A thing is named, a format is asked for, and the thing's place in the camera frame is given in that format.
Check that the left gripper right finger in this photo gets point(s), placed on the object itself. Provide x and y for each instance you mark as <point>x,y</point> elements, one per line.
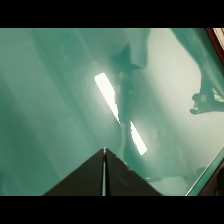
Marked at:
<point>128,180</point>

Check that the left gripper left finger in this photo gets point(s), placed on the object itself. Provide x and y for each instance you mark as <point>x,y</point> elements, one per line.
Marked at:
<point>85,178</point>

